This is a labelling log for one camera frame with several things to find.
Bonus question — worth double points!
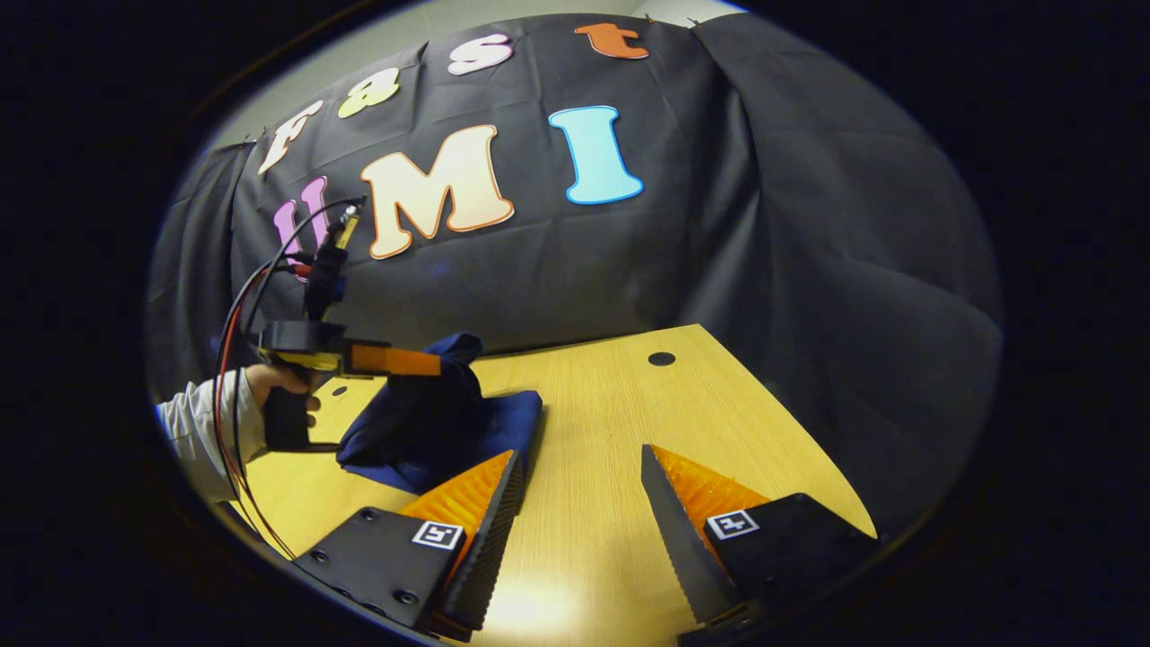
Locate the blue denim jeans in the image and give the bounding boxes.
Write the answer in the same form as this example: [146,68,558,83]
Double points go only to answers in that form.
[337,332,545,497]

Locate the black backdrop cloth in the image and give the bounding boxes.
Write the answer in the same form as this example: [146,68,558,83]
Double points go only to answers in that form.
[144,11,1005,540]

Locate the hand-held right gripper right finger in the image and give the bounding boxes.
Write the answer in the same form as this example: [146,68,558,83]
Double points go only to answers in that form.
[640,443,881,647]

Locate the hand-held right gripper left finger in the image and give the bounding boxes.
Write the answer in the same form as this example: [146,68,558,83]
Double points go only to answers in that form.
[292,449,526,642]

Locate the red cable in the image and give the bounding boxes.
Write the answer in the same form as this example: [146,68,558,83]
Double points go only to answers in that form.
[213,259,315,560]

